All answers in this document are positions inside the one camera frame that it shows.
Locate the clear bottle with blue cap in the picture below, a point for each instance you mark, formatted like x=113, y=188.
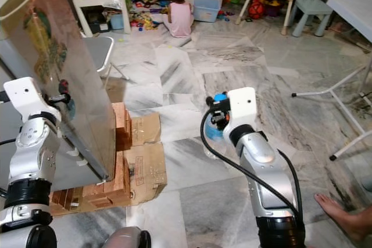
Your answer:
x=211, y=140

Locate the steel fridge door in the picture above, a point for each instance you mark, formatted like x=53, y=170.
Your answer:
x=70, y=50

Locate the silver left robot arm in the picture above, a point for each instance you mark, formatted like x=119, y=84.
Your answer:
x=35, y=155

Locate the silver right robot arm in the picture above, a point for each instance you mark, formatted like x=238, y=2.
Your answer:
x=264, y=172

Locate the flattened brown cardboard box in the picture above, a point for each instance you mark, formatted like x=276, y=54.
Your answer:
x=145, y=166

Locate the seated child in pink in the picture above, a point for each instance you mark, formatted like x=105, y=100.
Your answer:
x=180, y=18

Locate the light blue storage bin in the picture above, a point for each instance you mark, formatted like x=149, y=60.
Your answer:
x=207, y=10

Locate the red ball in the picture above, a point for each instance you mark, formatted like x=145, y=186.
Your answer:
x=255, y=10

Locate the pale blue child chair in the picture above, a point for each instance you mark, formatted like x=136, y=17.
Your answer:
x=313, y=4

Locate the grey robot leg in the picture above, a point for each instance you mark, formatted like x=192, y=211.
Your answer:
x=126, y=239

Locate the person's bare foot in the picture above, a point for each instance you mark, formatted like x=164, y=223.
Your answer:
x=346, y=216

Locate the white folding table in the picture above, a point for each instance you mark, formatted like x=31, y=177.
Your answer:
x=354, y=13

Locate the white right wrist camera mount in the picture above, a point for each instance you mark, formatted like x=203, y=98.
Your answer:
x=244, y=108

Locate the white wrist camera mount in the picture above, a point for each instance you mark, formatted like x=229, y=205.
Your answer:
x=244, y=108
x=29, y=97

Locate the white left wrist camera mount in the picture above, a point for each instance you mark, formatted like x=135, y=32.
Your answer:
x=29, y=97

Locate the grey chair with white frame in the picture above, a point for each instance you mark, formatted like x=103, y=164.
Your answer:
x=100, y=50

